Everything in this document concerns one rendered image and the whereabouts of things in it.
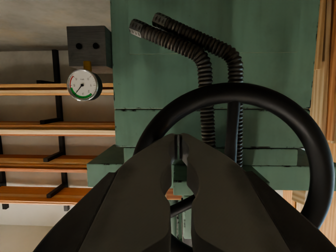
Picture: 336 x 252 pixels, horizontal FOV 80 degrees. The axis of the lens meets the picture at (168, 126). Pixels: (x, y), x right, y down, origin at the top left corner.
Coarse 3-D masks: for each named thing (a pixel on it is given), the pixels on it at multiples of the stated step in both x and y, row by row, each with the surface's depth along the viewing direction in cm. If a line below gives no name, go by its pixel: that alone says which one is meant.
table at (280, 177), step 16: (96, 160) 51; (112, 160) 51; (304, 160) 50; (96, 176) 49; (176, 176) 40; (272, 176) 47; (288, 176) 47; (304, 176) 46; (176, 192) 38; (192, 192) 38
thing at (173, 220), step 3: (171, 201) 85; (174, 201) 85; (171, 204) 85; (174, 216) 86; (171, 219) 86; (174, 219) 86; (171, 222) 87; (174, 222) 86; (171, 225) 87; (174, 225) 87; (171, 228) 87; (174, 228) 87; (171, 231) 87; (174, 231) 87; (174, 234) 87
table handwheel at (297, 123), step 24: (192, 96) 27; (216, 96) 26; (240, 96) 26; (264, 96) 26; (168, 120) 27; (288, 120) 27; (312, 120) 27; (144, 144) 28; (312, 144) 27; (312, 168) 28; (312, 192) 29; (312, 216) 28
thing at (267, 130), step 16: (128, 112) 46; (144, 112) 46; (192, 112) 46; (224, 112) 45; (256, 112) 45; (128, 128) 47; (144, 128) 47; (176, 128) 46; (192, 128) 46; (224, 128) 46; (256, 128) 45; (272, 128) 45; (288, 128) 45; (128, 144) 47; (224, 144) 46; (256, 144) 46; (272, 144) 46; (288, 144) 46
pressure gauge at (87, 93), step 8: (88, 64) 41; (72, 72) 39; (80, 72) 39; (88, 72) 39; (72, 80) 40; (80, 80) 40; (88, 80) 39; (96, 80) 39; (72, 88) 40; (80, 88) 40; (88, 88) 40; (96, 88) 39; (72, 96) 40; (80, 96) 40; (88, 96) 40; (96, 96) 41
